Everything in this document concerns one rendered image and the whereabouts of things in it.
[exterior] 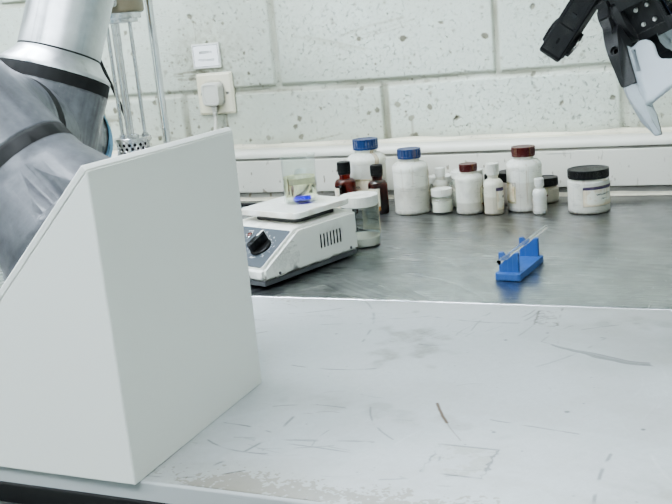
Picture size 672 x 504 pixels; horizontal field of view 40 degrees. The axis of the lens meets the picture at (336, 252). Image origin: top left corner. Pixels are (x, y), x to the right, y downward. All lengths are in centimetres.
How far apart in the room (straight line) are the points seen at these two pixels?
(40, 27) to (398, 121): 96
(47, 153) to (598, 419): 51
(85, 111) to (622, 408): 59
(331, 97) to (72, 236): 120
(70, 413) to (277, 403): 20
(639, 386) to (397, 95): 106
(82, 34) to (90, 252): 35
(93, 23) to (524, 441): 59
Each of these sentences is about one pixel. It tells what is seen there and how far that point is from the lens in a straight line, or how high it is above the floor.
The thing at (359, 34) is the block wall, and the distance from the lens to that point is 183.
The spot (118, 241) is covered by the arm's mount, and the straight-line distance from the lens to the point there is 72.
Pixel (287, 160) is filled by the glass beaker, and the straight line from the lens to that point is 133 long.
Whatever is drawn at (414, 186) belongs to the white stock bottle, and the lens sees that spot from 162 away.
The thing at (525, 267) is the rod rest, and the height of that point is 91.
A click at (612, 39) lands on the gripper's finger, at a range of 96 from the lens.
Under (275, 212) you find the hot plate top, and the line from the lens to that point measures 131.
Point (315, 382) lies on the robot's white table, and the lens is 91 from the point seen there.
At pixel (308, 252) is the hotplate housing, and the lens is 129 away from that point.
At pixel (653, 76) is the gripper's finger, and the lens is 95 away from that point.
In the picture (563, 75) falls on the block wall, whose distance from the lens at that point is 173.
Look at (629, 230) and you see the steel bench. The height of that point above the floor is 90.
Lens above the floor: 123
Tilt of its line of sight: 14 degrees down
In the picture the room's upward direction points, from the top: 5 degrees counter-clockwise
